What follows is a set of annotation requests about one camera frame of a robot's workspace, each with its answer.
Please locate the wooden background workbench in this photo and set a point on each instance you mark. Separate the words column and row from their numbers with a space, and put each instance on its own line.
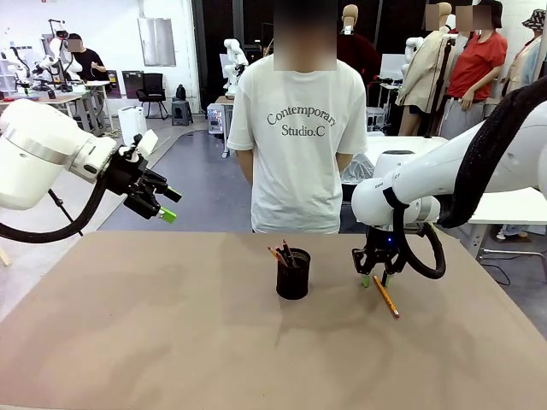
column 51, row 99

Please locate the mannequin with bucket hat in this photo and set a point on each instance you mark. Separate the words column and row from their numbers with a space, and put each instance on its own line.
column 527, row 60

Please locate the white air purifier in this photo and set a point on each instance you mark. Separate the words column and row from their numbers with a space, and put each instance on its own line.
column 130, row 119

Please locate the black stool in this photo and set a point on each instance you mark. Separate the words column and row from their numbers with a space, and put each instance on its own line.
column 182, row 112

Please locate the person in white t-shirt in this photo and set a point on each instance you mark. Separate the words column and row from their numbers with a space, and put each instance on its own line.
column 295, row 179

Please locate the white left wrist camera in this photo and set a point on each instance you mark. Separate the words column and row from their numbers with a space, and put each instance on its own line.
column 147, row 143

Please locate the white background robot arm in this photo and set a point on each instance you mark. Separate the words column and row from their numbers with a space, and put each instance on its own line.
column 234, row 64
column 13, row 64

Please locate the mannequin in beige coat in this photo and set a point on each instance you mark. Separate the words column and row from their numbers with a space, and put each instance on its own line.
column 423, row 72

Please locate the black mesh pen holder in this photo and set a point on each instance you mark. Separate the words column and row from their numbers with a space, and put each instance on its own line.
column 292, row 282

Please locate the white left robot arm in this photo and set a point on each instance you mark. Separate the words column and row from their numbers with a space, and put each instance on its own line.
column 34, row 154

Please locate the mannequin in dark red top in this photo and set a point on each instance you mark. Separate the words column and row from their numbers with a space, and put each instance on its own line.
column 359, row 51

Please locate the computer tower with lights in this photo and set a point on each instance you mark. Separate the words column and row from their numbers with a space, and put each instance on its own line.
column 215, row 119

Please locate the black tripod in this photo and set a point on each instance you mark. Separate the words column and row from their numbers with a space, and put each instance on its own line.
column 440, row 85

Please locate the pink pen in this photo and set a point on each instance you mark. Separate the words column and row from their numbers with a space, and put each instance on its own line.
column 282, row 257

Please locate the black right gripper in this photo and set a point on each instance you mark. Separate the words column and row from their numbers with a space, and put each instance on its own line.
column 382, row 241

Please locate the yellow pencil with pink eraser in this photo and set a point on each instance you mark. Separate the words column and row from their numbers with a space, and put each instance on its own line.
column 388, row 300

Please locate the man in black t-shirt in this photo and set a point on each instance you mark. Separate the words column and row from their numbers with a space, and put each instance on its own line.
column 87, row 62

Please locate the dark brown pencil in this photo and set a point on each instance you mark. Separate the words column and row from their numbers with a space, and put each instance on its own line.
column 286, row 248

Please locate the person's left forearm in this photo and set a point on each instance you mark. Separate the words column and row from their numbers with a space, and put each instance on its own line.
column 344, row 162

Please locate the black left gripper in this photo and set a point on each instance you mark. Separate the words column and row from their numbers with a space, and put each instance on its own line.
column 126, row 179

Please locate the white background robot with headset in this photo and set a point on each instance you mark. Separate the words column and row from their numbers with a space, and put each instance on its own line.
column 60, row 60

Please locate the black bag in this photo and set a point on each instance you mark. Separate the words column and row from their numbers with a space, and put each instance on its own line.
column 180, row 91

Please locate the clear plastic bag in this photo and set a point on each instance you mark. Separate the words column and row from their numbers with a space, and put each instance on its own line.
column 359, row 168

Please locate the person's right forearm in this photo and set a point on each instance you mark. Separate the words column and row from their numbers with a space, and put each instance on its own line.
column 244, row 166

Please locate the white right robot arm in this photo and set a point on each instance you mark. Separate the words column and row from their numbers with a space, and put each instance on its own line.
column 427, row 175

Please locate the grey wall panel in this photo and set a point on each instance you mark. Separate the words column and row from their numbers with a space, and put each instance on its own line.
column 156, row 42

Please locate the black office chair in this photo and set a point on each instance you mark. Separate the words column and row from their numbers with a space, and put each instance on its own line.
column 152, row 91

